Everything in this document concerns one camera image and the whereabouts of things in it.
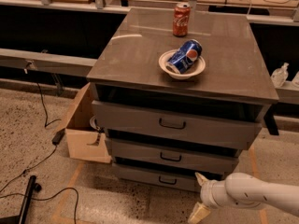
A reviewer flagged grey drawer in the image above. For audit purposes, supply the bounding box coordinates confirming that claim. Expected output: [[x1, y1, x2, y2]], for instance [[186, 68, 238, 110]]
[[92, 101, 261, 149], [112, 163, 201, 192], [105, 138, 238, 175]]

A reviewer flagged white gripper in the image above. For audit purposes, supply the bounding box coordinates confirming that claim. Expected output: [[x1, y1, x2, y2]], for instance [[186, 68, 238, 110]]
[[188, 173, 230, 224]]

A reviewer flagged grey metal rail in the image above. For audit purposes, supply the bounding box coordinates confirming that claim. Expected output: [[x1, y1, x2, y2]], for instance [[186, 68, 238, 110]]
[[0, 49, 96, 77]]

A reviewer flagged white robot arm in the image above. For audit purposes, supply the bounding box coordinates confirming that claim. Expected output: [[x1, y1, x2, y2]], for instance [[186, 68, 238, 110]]
[[188, 173, 299, 224]]

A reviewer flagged white bowl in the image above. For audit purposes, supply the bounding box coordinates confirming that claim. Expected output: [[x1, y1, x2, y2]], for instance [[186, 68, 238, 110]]
[[159, 49, 206, 80]]

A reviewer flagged cardboard box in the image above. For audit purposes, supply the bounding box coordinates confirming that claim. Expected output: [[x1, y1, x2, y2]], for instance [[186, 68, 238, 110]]
[[56, 84, 111, 163]]

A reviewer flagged red Coca-Cola can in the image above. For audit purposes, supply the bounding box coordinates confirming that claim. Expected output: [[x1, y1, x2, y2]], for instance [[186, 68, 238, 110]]
[[173, 3, 191, 36]]

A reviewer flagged grey top drawer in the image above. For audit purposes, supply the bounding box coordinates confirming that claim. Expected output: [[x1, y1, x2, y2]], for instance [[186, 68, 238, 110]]
[[92, 101, 261, 149]]

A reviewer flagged grey drawer cabinet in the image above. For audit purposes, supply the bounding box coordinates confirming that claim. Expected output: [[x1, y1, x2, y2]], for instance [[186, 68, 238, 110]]
[[88, 8, 278, 180]]

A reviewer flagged black metal stand base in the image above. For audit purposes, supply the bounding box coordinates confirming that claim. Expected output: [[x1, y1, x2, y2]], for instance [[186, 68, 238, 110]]
[[0, 175, 41, 224]]

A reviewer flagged grey middle drawer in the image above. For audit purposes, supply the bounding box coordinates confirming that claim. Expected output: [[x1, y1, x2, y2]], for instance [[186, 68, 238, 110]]
[[105, 138, 238, 175]]

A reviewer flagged black power adapter cable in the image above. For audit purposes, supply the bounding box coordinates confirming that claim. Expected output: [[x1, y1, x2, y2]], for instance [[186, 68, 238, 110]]
[[0, 75, 65, 194]]

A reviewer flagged clear plastic bottle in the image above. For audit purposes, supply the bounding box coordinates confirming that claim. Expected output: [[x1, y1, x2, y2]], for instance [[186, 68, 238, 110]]
[[271, 63, 289, 88]]

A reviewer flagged grey bottom drawer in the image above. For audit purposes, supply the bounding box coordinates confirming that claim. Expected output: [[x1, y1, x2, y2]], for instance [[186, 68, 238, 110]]
[[112, 163, 201, 192]]

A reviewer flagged black floor cable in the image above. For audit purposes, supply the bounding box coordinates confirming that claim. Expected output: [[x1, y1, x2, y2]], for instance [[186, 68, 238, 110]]
[[0, 187, 79, 224]]

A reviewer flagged blue Pepsi can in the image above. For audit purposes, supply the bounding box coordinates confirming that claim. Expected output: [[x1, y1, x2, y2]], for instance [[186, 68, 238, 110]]
[[166, 39, 202, 74]]

